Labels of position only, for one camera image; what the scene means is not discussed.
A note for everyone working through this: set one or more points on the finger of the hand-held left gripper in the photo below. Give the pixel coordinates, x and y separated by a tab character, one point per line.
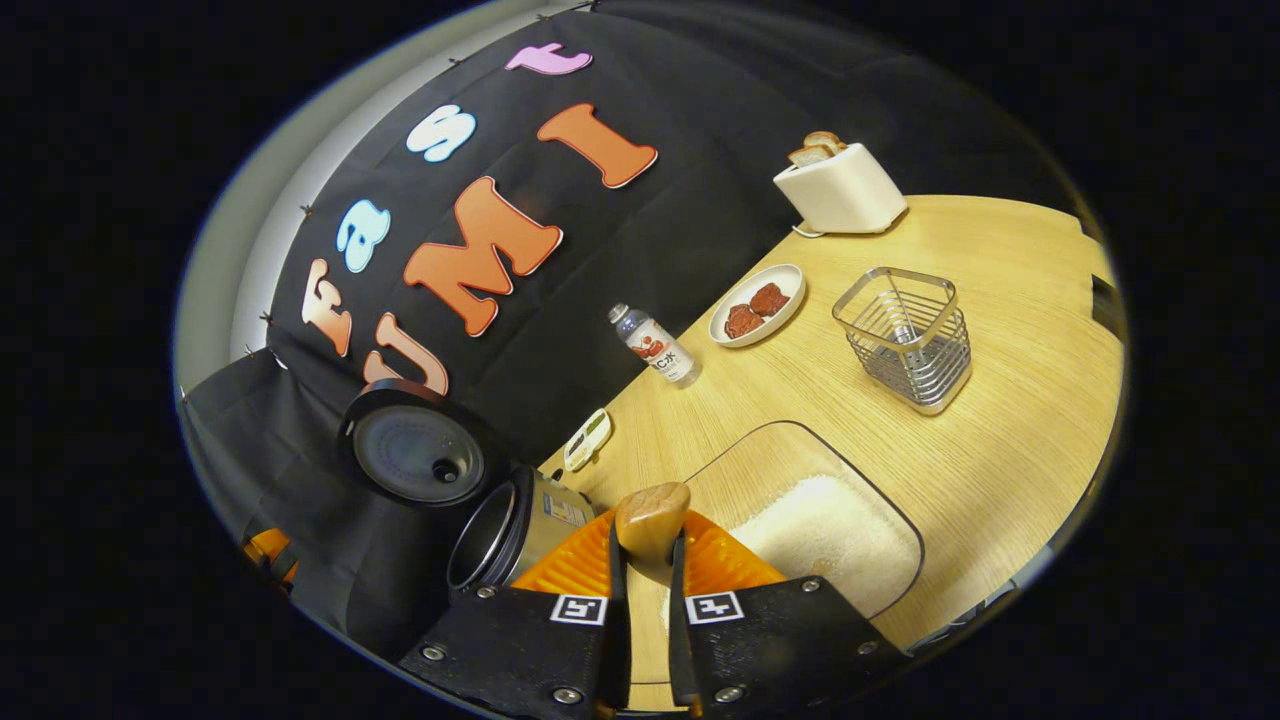
270	553

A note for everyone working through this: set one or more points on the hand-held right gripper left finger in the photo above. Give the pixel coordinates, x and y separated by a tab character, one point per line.
617	640

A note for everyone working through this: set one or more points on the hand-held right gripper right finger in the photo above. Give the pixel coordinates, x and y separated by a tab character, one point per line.
678	640

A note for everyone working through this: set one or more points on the wooden spoon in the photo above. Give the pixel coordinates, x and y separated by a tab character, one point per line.
650	525

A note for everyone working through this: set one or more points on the black rice cooker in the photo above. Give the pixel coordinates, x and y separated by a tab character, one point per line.
420	445

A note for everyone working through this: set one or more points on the clear rice tray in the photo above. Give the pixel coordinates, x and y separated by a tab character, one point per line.
760	460

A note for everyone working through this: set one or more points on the small white sauce dish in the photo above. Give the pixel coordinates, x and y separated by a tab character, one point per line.
588	440

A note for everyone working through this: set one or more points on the clear drink bottle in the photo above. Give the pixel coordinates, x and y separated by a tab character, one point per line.
660	350

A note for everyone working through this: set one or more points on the red meat slice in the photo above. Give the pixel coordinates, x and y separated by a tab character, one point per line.
769	300
743	322

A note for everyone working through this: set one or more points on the row of backdrop clips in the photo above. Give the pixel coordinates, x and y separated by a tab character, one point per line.
305	211

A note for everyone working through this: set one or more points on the white round plate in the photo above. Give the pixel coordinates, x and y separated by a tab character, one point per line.
785	285

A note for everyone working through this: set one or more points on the white toaster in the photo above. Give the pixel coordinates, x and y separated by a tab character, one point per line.
845	195

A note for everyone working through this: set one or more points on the toast bread slice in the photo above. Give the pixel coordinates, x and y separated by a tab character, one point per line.
825	141
808	155

